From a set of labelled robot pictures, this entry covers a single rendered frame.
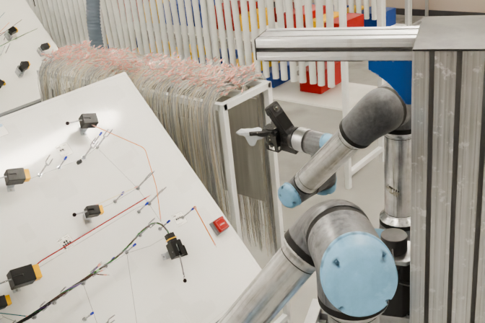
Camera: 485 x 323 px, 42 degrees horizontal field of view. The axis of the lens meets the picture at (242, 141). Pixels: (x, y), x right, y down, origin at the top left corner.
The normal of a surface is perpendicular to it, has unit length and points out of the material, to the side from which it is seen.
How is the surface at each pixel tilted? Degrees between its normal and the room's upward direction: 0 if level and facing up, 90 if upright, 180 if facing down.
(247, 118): 90
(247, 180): 90
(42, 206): 49
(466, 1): 90
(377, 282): 82
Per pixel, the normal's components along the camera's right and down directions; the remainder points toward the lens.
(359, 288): 0.11, 0.25
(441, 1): -0.62, 0.36
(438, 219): -0.32, 0.40
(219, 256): 0.51, -0.46
